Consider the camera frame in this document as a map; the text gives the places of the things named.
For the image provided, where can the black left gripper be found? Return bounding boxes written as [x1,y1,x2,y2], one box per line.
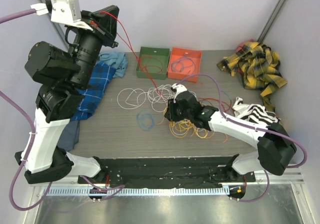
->
[68,5,119,88]

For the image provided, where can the red wire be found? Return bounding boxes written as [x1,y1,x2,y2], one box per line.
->
[138,55,165,74]
[194,96,232,112]
[99,11,171,102]

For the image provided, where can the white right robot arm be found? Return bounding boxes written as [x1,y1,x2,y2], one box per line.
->
[164,91,297,182]

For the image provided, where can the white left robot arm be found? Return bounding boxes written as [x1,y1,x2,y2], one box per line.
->
[15,5,119,184]

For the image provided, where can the light blue cloth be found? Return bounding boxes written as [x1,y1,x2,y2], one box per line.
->
[98,52,128,78]

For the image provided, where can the orange plastic bin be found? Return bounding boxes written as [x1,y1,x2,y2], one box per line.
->
[167,47,203,80]

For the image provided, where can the green plastic bin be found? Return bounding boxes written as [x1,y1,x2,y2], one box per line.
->
[136,46,170,80]

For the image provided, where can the blue plaid cloth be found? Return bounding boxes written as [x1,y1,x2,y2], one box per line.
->
[70,61,116,121]

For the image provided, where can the black white striped cloth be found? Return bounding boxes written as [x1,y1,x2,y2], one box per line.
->
[232,97,281,127]

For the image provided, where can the pink cloth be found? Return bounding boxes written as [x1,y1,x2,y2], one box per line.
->
[235,39,255,52]

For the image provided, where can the yellow plaid cloth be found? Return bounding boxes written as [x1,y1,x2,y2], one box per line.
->
[217,41,288,112]

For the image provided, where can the grey blue folded cloth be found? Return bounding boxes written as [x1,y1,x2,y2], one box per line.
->
[57,120,80,151]

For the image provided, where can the yellow wire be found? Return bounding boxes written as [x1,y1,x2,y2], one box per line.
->
[163,106,216,140]

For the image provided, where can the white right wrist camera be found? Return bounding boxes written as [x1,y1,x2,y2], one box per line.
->
[171,83,187,103]

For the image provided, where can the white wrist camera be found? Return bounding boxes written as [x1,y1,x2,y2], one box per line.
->
[30,0,93,31]
[171,83,187,103]

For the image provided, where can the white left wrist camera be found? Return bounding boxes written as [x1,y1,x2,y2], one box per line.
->
[30,0,93,31]

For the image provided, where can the blue wire in orange bin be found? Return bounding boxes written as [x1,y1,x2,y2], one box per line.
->
[170,54,197,76]

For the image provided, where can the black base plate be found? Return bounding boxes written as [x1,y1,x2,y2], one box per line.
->
[74,155,256,189]

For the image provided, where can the white slotted cable duct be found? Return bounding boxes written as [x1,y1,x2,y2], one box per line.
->
[47,186,230,197]

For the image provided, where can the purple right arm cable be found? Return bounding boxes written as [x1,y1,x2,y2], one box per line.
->
[178,73,308,202]

